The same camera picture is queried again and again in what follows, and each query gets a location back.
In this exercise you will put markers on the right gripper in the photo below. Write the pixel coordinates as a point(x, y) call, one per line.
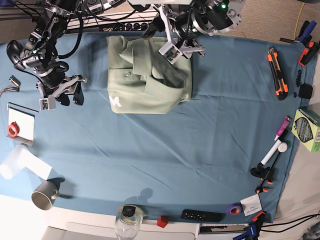
point(57, 87)

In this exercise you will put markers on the black orange clamp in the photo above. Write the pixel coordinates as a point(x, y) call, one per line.
point(265, 174)

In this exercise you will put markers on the white round cap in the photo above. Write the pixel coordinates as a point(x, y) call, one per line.
point(282, 147)

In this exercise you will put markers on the black remote control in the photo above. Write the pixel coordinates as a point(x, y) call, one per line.
point(202, 216)

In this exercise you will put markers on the black computer mouse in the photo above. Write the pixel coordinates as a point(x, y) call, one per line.
point(16, 53)

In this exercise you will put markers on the light green T-shirt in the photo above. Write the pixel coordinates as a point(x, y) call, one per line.
point(141, 81)

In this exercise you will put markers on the small battery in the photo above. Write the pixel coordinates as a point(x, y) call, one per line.
point(15, 81)

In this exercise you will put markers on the purple tube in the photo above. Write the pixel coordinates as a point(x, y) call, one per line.
point(282, 128)

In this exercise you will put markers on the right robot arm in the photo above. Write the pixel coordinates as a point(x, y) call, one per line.
point(40, 54)

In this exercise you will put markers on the white marker pen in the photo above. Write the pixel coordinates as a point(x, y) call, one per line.
point(274, 148)

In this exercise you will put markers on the clear glass jar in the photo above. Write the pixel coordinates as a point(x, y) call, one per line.
point(128, 222)

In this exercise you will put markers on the small black screws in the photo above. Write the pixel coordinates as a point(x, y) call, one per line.
point(297, 83)

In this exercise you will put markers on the blue orange clamp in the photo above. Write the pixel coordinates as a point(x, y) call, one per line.
point(304, 37)

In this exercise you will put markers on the black square box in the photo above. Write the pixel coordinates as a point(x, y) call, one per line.
point(305, 91)

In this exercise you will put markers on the blue black clamp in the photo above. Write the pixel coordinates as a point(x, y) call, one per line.
point(253, 230)

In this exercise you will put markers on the black power strip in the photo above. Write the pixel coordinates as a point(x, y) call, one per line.
point(124, 27)

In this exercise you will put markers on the orange black utility knife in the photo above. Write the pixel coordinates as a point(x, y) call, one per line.
point(280, 84)

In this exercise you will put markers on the red tape roll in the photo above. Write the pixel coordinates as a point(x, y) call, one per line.
point(13, 129)

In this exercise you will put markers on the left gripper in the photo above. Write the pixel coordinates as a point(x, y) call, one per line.
point(180, 32)

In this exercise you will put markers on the purple tape roll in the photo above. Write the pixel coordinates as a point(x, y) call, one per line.
point(234, 209)

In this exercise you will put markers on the white paper card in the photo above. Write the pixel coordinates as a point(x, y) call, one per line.
point(251, 205)

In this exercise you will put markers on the blue table cloth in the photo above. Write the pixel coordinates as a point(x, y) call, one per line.
point(197, 156)

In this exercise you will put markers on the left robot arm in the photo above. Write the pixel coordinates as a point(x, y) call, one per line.
point(220, 16)

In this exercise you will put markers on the white notepad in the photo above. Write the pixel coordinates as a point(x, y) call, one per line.
point(25, 119)

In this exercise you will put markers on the green cardboard box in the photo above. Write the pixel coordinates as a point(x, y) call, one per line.
point(306, 128)

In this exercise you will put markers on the red cube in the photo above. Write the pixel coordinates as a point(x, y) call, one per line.
point(162, 222)

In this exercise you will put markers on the grey mug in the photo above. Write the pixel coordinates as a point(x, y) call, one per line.
point(45, 195)

